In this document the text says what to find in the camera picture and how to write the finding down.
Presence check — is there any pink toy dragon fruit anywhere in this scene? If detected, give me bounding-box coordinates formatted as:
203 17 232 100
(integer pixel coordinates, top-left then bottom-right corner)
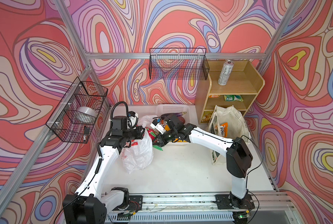
146 127 163 151

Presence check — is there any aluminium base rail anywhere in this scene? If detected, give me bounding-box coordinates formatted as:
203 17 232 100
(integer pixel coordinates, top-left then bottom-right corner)
62 191 296 224

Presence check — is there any black wire basket left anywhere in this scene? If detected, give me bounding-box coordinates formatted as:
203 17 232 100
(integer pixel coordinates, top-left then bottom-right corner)
46 77 108 144

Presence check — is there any green snack bag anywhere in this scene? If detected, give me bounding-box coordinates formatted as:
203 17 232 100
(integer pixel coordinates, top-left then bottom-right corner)
223 95 243 102

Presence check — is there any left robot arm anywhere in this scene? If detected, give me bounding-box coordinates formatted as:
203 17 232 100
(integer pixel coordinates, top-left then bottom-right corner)
62 101 145 224

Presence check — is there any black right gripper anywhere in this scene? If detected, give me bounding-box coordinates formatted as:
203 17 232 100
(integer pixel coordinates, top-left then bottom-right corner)
150 128 177 147

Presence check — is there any black wire basket back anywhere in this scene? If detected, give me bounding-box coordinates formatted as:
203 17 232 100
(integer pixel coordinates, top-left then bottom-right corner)
149 47 209 80

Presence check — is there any yellow corn chips bag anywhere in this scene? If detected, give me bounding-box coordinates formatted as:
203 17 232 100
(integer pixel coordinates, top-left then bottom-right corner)
201 111 213 123

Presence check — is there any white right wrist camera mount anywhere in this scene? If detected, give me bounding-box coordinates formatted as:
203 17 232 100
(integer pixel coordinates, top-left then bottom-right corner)
150 118 166 134

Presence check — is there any cream canvas tote bag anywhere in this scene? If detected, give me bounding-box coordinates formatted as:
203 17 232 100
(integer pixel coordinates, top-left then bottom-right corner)
208 105 251 166

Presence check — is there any black wire basket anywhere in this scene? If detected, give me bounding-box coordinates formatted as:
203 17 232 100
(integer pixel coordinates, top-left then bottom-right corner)
46 77 108 144
149 47 209 80

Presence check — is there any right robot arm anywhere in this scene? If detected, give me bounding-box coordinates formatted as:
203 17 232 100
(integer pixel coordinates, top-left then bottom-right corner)
151 113 255 210

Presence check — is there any silver tape roll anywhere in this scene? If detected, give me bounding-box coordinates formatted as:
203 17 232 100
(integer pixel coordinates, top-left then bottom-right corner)
76 106 97 119

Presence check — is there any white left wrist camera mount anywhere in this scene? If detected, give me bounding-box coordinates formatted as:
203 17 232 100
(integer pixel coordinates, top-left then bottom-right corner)
128 111 139 128

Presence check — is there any wooden shelf unit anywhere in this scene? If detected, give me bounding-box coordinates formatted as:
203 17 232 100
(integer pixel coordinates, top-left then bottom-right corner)
194 60 265 123

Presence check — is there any white plastic perforated basket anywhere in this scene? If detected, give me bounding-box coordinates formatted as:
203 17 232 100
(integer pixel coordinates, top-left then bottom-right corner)
156 104 191 132

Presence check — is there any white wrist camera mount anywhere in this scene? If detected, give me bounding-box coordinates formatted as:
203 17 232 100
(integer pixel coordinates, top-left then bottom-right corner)
150 118 166 134
128 111 139 128

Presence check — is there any silver drink can back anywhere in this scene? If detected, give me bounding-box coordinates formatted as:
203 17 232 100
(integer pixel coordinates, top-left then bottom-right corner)
218 60 234 85

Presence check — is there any white plastic grocery bag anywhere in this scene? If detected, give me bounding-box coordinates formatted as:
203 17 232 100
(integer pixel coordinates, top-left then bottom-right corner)
121 115 155 174

